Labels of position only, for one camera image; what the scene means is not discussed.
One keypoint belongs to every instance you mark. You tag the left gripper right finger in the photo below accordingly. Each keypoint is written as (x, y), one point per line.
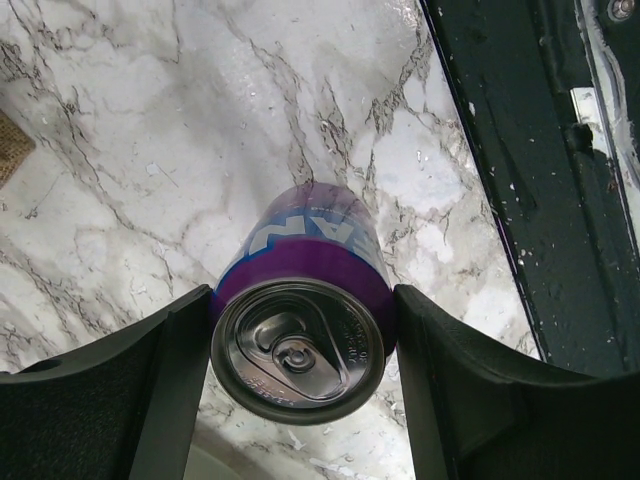
(477, 409)

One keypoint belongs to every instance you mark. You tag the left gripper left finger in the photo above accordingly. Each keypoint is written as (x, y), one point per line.
(121, 407)

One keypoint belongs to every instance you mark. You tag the purple can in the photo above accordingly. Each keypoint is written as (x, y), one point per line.
(304, 314)

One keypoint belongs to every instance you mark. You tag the cream cylindrical container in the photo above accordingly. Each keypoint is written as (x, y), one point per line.
(212, 457)

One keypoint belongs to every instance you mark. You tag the black base frame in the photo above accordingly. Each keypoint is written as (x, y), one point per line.
(520, 79)

